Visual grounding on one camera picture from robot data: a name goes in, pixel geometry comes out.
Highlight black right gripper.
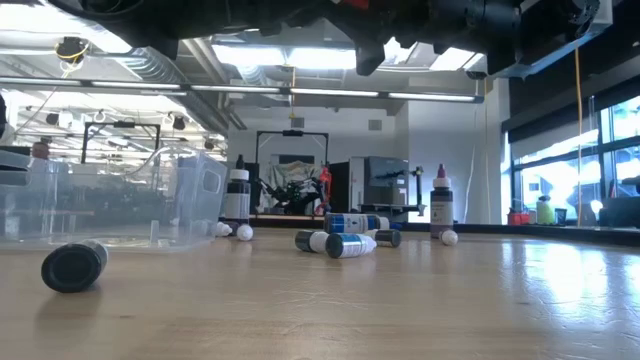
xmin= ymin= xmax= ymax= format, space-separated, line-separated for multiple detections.
xmin=299 ymin=0 xmax=524 ymax=77

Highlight small black food coloring bottle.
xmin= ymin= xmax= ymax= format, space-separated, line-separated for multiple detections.
xmin=367 ymin=228 xmax=403 ymax=249
xmin=40 ymin=239 xmax=109 ymax=295

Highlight large blue food coloring bottle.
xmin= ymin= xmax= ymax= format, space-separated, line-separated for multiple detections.
xmin=323 ymin=212 xmax=403 ymax=235

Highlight small blue food coloring bottle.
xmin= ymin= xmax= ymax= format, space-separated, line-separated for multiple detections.
xmin=324 ymin=232 xmax=378 ymax=260

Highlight small teal food coloring bottle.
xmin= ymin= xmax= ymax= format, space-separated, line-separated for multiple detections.
xmin=294 ymin=229 xmax=331 ymax=254

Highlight large black food coloring bottle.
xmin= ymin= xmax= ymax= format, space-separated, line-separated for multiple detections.
xmin=224 ymin=153 xmax=252 ymax=225

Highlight long fluorescent light strip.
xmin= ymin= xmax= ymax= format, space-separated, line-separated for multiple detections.
xmin=0 ymin=74 xmax=485 ymax=105

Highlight grey equipment box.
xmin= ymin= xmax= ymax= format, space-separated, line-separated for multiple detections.
xmin=364 ymin=155 xmax=410 ymax=205

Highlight black rolling stand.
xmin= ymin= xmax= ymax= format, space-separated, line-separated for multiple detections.
xmin=358 ymin=164 xmax=427 ymax=217

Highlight black cabinet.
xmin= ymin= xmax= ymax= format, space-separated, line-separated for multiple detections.
xmin=329 ymin=160 xmax=352 ymax=214

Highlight red and black robot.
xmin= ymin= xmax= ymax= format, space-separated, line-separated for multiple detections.
xmin=259 ymin=167 xmax=335 ymax=216

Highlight grey cloth cover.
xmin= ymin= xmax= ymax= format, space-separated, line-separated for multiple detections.
xmin=263 ymin=159 xmax=324 ymax=214

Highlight green jug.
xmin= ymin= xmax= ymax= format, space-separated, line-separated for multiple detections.
xmin=535 ymin=194 xmax=556 ymax=226

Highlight black sofa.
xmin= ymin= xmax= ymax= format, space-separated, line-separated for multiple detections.
xmin=597 ymin=174 xmax=640 ymax=229

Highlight clear plastic bin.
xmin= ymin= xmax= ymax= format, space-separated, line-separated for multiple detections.
xmin=0 ymin=147 xmax=230 ymax=251

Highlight white hanging cable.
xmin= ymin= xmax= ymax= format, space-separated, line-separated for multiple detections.
xmin=462 ymin=79 xmax=494 ymax=225

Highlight black aluminium table frame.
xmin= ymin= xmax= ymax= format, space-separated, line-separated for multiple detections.
xmin=249 ymin=213 xmax=640 ymax=247

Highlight black reel with yellow cable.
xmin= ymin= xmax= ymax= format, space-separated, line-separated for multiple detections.
xmin=53 ymin=35 xmax=92 ymax=65

